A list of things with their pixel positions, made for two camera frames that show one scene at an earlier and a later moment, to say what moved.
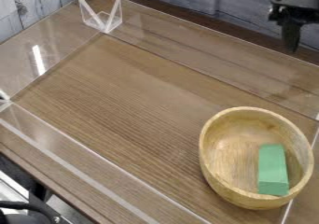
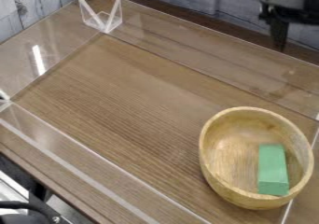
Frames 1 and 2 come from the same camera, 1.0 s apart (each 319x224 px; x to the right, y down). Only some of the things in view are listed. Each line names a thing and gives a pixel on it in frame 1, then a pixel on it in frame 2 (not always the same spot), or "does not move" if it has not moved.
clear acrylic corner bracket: [101, 21] does not move
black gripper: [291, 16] to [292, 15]
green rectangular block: [272, 180] does not move
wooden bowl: [228, 155] does not move
